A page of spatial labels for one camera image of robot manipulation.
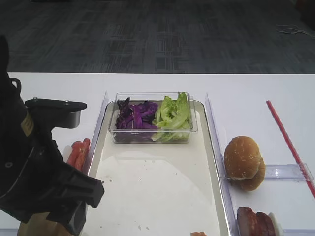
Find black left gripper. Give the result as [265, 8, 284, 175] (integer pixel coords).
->
[0, 113, 104, 235]

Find bun bottom slice large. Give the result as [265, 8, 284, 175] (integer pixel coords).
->
[17, 212, 71, 236]

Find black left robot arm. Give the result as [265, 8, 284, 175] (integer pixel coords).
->
[0, 36, 104, 233]

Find front tomato slice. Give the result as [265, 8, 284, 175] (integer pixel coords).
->
[67, 141, 83, 167]

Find tomato slice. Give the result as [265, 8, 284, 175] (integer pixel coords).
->
[67, 141, 83, 167]
[75, 138, 91, 171]

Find white tomato holder block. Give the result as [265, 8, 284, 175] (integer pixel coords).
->
[62, 145, 72, 162]

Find rear tomato slice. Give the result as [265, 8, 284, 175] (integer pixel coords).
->
[75, 138, 91, 171]

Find green lettuce leaves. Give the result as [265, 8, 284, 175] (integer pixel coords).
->
[152, 92, 190, 143]

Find front meat patty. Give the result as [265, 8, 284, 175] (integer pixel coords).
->
[237, 207, 259, 236]

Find meat patty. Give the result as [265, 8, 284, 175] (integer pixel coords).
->
[237, 207, 259, 236]
[256, 212, 276, 236]

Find rear meat patty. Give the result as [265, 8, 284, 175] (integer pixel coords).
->
[256, 212, 276, 236]

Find white meat holder block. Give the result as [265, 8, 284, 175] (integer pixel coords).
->
[268, 212, 284, 236]

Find white rectangular tray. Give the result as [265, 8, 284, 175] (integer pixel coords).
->
[82, 102, 229, 236]

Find left clear acrylic divider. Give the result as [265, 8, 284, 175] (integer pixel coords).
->
[83, 91, 108, 176]

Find clear acrylic divider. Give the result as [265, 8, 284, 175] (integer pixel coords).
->
[83, 91, 108, 176]
[205, 93, 239, 236]

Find orange food crumb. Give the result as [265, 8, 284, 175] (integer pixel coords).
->
[190, 232, 207, 236]

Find clear plastic salad container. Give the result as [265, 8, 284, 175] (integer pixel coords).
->
[108, 92, 198, 144]

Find purple cabbage leaves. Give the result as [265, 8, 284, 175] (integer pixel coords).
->
[116, 97, 158, 129]

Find right clear acrylic divider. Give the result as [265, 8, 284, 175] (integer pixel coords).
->
[205, 93, 239, 236]

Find sesame bun top lower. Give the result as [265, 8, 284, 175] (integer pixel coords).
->
[229, 156, 266, 191]

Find sesame bun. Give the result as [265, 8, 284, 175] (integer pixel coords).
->
[223, 136, 262, 180]
[229, 156, 266, 191]

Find sesame bun top upper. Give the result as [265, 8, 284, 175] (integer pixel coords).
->
[223, 136, 262, 180]

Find right red strip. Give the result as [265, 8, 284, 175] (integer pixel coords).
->
[266, 100, 315, 197]

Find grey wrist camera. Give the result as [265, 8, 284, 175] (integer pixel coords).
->
[25, 97, 87, 130]

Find right upper clear bracket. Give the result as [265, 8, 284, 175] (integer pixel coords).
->
[221, 163, 314, 182]

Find white cable on floor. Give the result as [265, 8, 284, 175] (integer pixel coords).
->
[275, 24, 315, 38]

